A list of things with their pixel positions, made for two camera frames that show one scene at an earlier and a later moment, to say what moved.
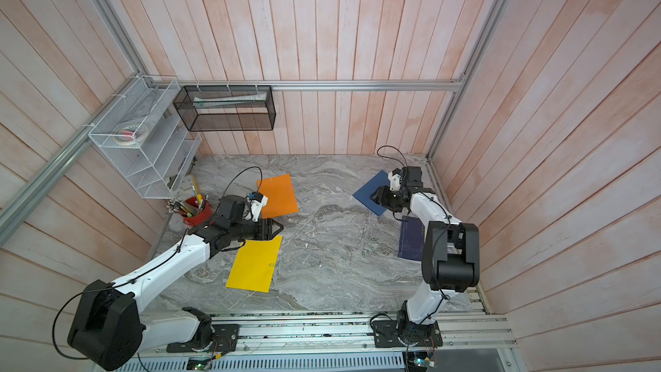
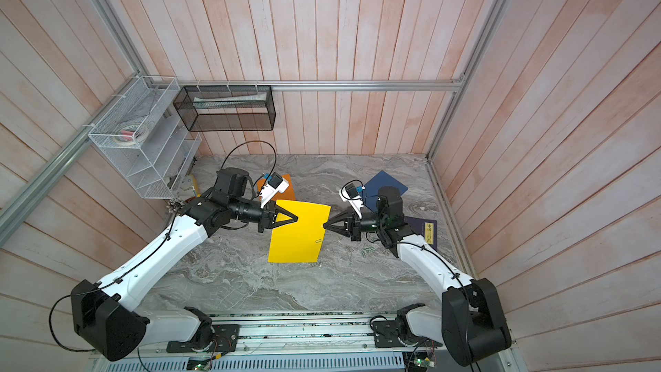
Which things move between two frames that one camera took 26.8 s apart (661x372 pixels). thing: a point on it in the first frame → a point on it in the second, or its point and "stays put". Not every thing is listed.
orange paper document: x=281 y=195 stays put
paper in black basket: x=209 y=102 stays put
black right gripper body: x=391 y=199 → x=359 y=227
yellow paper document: x=256 y=265 → x=300 y=241
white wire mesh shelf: x=146 y=140 stays put
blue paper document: x=363 y=195 stays put
